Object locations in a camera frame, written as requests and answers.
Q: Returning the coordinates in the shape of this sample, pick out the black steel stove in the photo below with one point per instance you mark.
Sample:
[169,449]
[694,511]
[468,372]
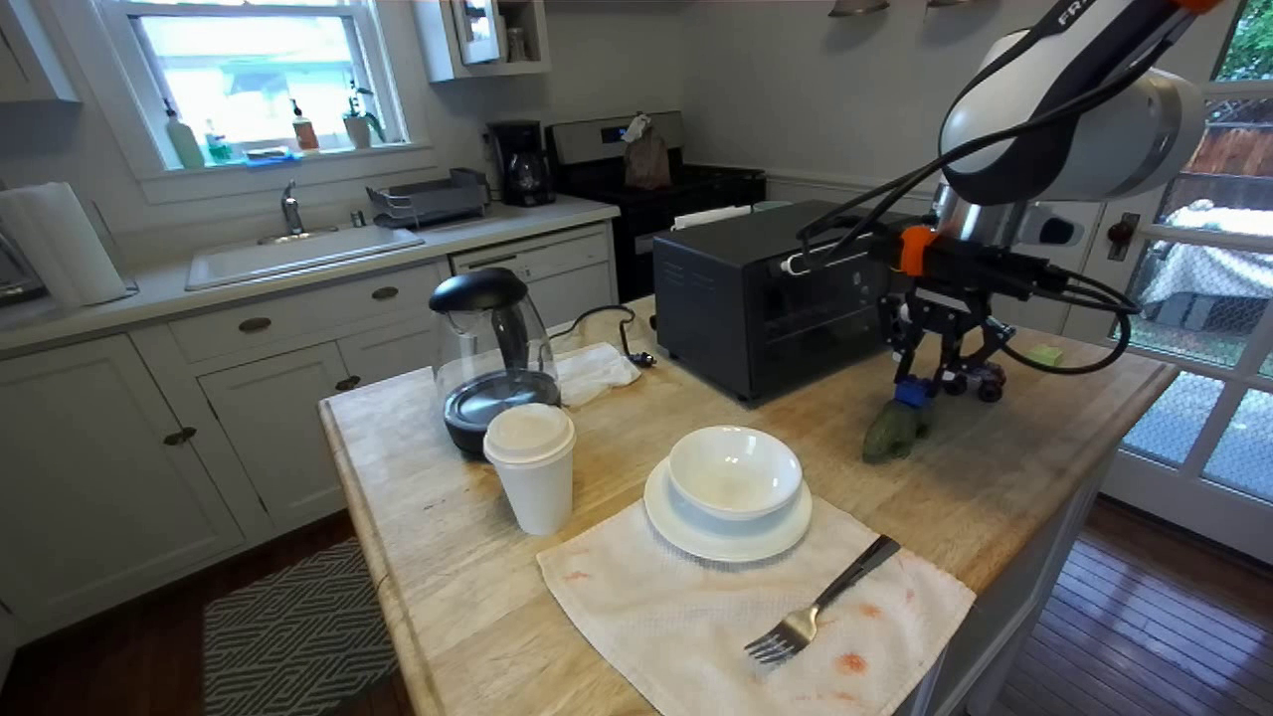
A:
[664,210]

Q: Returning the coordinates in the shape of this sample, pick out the white bowl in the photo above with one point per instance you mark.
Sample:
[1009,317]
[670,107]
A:
[733,472]

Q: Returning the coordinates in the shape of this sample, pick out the white wall cabinet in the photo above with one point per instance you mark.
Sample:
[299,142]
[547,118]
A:
[482,39]

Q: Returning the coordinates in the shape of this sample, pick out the white plate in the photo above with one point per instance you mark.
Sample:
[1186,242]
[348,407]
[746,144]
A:
[729,537]

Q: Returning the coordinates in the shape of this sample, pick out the stained white cloth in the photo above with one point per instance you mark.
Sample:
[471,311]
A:
[692,623]

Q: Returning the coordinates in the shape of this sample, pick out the white glass pane door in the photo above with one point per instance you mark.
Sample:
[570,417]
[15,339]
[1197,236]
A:
[1197,424]

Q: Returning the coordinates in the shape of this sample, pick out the black coffee maker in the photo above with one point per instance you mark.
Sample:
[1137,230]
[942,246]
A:
[521,163]

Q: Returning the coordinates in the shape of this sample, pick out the small toy car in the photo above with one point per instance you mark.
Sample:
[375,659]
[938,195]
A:
[983,382]

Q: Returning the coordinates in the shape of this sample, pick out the silver fork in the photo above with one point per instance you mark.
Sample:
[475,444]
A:
[823,602]

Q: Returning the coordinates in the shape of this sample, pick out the green soap bottle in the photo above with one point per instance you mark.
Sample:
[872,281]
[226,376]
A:
[186,142]

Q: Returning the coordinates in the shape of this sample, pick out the folded white napkin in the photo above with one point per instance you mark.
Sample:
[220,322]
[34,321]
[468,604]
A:
[591,376]

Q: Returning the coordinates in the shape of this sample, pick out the white counter cabinets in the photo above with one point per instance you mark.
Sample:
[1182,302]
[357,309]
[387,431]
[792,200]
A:
[266,424]

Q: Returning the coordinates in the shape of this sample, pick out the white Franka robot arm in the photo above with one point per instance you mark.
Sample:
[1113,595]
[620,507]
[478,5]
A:
[1075,120]

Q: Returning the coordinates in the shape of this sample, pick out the white paper towel roll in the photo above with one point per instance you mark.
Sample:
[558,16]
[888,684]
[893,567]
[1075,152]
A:
[63,242]

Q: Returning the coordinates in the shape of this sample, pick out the white kitchen sink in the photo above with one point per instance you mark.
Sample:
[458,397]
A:
[292,254]

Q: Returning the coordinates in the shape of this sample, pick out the light green block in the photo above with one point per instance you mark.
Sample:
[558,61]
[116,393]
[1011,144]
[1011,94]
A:
[1050,356]

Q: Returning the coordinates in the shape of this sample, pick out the green toy animal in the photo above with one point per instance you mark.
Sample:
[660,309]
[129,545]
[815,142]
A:
[893,435]

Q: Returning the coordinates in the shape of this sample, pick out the patterned grey floor mat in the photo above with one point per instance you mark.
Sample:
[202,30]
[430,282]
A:
[299,639]

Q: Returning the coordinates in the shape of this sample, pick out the brown paper bag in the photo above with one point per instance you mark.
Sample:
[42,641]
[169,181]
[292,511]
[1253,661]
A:
[645,160]

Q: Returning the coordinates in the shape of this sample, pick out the kitchen window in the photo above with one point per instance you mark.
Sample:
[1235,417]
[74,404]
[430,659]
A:
[251,74]

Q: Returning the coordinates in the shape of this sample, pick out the small potted plant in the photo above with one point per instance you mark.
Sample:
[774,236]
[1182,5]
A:
[360,120]

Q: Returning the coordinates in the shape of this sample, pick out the grey dish rack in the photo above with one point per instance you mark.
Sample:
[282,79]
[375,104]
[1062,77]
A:
[426,200]

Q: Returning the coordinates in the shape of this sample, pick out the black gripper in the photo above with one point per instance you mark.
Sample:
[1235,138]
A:
[945,311]

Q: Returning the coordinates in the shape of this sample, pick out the blue block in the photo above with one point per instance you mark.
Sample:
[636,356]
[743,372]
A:
[912,393]

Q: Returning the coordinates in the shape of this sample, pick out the glass electric kettle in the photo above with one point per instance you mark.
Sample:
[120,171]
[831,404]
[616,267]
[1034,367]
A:
[491,359]

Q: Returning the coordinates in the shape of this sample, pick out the chrome faucet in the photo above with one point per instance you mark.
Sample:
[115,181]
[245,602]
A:
[292,210]

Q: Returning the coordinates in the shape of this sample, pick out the white paper cup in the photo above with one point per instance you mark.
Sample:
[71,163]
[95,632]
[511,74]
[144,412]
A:
[531,462]

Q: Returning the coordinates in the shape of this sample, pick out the black toaster oven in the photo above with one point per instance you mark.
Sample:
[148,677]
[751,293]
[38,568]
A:
[743,311]

